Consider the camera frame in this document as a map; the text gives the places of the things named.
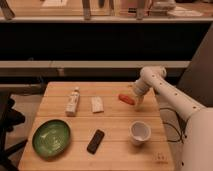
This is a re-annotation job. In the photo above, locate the green ceramic bowl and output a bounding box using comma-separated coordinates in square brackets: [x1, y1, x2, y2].
[32, 119, 71, 159]

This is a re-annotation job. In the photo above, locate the white tube bottle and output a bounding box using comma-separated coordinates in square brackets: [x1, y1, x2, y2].
[65, 87, 80, 117]

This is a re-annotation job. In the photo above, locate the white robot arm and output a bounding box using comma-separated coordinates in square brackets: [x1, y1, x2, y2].
[132, 66, 213, 171]

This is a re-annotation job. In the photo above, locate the black cable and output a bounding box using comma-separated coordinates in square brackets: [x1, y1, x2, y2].
[159, 106, 186, 144]

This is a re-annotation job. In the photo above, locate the red pepper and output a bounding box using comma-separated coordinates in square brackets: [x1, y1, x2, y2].
[118, 94, 135, 105]

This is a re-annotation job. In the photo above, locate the white folded packet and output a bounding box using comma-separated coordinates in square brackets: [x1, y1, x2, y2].
[91, 96, 104, 113]

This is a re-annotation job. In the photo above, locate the black phone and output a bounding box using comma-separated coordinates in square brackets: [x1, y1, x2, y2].
[87, 130, 105, 154]

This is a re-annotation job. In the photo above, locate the white paper cup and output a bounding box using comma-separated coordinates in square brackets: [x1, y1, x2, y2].
[129, 121, 151, 146]

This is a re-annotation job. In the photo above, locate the black office chair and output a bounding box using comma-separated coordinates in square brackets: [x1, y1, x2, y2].
[0, 91, 27, 171]

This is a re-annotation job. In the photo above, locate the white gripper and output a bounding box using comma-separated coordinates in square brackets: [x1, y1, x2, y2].
[127, 80, 149, 111]

